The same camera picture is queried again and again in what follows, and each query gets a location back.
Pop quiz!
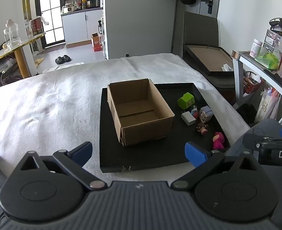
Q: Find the green cube toy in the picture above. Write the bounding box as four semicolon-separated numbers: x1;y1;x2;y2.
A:
178;93;195;109

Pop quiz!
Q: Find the red box with white bag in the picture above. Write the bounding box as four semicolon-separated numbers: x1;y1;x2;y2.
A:
30;16;50;36

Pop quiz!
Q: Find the green plastic bag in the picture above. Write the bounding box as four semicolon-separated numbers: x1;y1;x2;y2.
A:
254;52;280;70

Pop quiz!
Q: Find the large glass bottle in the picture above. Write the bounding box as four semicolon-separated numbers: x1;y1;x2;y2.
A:
3;19;22;50

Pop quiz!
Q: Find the black-framed glass door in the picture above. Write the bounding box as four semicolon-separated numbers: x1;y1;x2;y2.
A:
35;0;66;49

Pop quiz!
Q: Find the black-framed brown board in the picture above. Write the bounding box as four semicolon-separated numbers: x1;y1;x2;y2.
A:
183;43;235;73

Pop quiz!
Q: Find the black door lock handle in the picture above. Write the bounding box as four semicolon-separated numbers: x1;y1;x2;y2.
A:
201;0;214;14

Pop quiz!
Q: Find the black-topped side table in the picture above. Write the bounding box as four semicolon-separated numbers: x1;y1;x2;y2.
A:
230;50;282;117

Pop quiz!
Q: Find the black tray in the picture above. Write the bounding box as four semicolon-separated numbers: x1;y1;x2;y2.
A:
99;83;231;173

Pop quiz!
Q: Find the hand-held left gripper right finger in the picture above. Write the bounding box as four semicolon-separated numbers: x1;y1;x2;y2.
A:
172;142;261;190

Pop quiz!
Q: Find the red cardboard box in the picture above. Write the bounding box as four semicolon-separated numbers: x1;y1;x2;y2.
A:
91;33;103;52

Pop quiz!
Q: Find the small colourful figurine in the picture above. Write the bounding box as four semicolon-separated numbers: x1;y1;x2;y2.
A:
190;105;199;120

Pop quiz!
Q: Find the gold-rimmed round table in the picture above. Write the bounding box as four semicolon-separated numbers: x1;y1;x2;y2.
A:
0;33;46;79

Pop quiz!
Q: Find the red storage basket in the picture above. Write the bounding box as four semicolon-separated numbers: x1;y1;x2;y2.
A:
243;70;263;94

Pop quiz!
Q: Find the small glass bottle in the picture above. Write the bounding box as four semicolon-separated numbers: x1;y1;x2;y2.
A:
24;19;35;39

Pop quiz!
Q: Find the brown-haired doll figurine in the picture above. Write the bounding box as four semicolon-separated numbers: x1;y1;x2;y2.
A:
196;122;209;136

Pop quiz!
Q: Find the pink bear figurine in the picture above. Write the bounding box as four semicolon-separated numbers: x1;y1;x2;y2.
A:
212;132;226;150

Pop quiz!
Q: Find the white tote bag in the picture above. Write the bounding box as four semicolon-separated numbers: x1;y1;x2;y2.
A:
254;87;282;123

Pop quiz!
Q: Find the clear drawer organizer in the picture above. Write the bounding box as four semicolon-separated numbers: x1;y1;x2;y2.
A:
263;29;282;53

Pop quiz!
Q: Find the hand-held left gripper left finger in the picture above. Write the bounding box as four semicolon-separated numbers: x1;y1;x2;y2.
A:
19;141;108;191

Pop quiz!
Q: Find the purple cube toy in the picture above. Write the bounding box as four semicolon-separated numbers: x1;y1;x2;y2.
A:
199;106;214;122

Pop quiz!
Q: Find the white charger plug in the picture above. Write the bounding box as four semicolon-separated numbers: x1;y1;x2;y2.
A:
181;111;197;126

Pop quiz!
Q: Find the white kitchen cabinet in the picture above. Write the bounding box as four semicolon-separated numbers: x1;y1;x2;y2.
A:
61;8;104;48

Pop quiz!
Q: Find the brown cardboard box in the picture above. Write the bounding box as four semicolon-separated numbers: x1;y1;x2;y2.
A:
107;78;175;146

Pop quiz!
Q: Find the white jar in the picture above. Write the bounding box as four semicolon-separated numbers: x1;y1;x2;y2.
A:
249;38;263;58

